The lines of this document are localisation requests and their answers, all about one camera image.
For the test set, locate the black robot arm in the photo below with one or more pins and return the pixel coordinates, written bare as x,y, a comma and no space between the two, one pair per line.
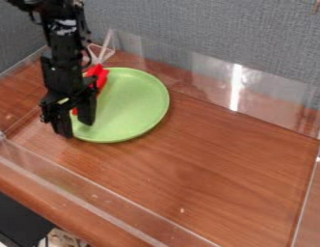
65,27

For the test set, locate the white power strip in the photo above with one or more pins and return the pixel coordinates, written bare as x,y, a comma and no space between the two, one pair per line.
61,238

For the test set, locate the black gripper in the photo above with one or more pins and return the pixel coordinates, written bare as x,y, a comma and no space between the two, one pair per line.
62,75

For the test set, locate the green round plate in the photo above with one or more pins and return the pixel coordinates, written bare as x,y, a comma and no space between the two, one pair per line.
131,105

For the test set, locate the clear acrylic enclosure wall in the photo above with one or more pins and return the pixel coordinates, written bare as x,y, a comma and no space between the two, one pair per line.
222,176

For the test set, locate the clear acrylic corner bracket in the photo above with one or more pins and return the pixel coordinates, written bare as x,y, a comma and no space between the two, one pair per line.
102,52

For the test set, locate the red plastic block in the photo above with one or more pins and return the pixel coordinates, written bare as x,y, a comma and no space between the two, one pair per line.
98,75

